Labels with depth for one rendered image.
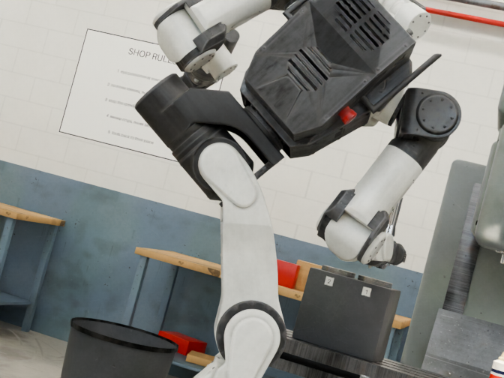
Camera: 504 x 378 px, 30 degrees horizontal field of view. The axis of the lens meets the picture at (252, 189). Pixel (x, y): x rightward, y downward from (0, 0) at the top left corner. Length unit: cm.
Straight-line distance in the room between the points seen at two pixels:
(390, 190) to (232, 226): 32
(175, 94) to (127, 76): 545
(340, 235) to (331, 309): 51
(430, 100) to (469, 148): 483
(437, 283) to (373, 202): 96
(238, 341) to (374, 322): 59
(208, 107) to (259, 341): 48
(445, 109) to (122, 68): 563
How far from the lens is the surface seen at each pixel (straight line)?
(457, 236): 282
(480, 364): 276
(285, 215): 683
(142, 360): 391
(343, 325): 240
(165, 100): 191
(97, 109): 740
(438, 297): 282
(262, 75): 184
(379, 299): 238
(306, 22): 184
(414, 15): 201
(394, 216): 243
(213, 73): 220
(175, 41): 194
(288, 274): 620
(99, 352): 390
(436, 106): 190
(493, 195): 237
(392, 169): 191
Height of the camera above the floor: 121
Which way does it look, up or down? 2 degrees up
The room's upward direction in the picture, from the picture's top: 15 degrees clockwise
